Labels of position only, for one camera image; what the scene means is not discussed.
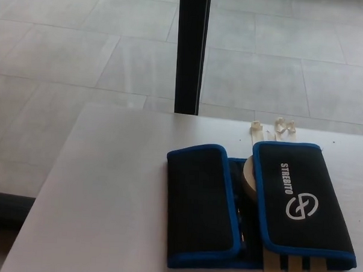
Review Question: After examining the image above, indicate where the black blue-trimmed folding toolkit case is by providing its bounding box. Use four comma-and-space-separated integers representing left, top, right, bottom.
162, 136, 363, 268

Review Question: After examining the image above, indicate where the beige masking tape roll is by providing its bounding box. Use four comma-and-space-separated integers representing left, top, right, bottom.
241, 155, 260, 204

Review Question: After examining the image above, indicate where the black vertical window post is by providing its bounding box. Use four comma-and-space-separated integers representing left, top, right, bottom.
173, 0, 213, 117

